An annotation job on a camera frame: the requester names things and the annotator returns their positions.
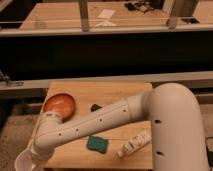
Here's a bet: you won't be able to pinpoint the metal clamp on rail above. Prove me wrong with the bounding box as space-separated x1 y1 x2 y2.
0 70 24 87

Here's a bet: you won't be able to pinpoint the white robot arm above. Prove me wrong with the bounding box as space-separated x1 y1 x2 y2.
30 83 210 171

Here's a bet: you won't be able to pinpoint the grey metal post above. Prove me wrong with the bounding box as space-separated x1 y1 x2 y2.
167 0 184 29
78 0 89 32

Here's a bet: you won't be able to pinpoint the orange ceramic bowl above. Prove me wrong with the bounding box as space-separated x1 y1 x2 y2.
43 93 76 120

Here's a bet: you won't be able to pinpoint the grey metal post right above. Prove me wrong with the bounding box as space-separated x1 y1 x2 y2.
167 0 184 29

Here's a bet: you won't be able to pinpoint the small black block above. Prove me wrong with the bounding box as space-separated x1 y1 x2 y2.
90 104 102 112

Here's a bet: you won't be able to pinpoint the white paper sheet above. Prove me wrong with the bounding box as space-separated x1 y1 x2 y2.
98 9 115 19

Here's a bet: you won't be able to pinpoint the black cables and devices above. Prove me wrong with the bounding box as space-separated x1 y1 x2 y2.
124 0 165 14

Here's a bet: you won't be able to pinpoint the green sponge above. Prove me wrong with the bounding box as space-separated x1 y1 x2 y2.
86 136 108 154

